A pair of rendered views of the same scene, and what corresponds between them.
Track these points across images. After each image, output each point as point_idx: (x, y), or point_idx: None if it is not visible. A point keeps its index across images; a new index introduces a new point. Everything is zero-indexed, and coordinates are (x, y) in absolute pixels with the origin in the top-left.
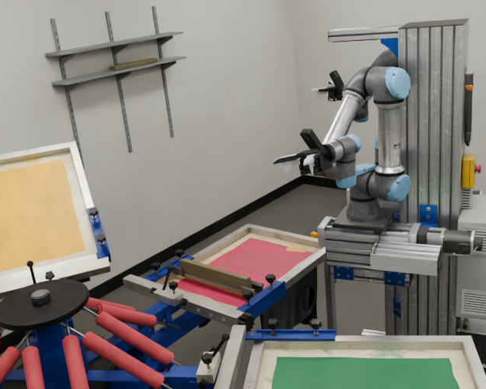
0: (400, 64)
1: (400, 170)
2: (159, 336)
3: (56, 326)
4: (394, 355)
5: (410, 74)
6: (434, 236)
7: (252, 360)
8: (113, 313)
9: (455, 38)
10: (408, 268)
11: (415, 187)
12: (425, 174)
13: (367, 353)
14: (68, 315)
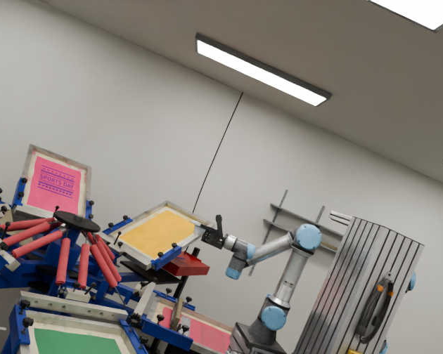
0: (342, 241)
1: (280, 303)
2: (117, 304)
3: (70, 234)
4: None
5: (342, 251)
6: None
7: (101, 322)
8: (95, 254)
9: (376, 235)
10: None
11: (305, 345)
12: (314, 338)
13: None
14: (68, 223)
